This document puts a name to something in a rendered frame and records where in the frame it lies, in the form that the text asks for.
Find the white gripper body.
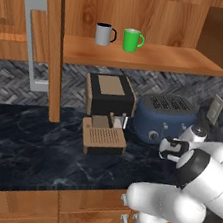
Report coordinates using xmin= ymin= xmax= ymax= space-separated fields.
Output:
xmin=157 ymin=135 xmax=185 ymax=164

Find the green mug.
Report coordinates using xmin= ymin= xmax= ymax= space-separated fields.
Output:
xmin=120 ymin=27 xmax=148 ymax=56

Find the blue toaster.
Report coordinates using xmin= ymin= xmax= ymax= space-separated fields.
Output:
xmin=130 ymin=89 xmax=201 ymax=152

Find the black and tan coffee machine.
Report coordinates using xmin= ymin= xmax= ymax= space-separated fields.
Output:
xmin=74 ymin=69 xmax=141 ymax=161

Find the grey wall outlet plate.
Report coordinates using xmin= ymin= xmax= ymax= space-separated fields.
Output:
xmin=205 ymin=92 xmax=223 ymax=127

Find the grey drawer handle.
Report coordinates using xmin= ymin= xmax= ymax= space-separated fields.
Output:
xmin=119 ymin=192 xmax=131 ymax=207

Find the open wooden wall cabinet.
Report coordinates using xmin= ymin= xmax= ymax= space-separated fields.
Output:
xmin=51 ymin=0 xmax=223 ymax=89

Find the grey mug with dark handle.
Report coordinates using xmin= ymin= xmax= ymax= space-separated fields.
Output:
xmin=93 ymin=21 xmax=119 ymax=49

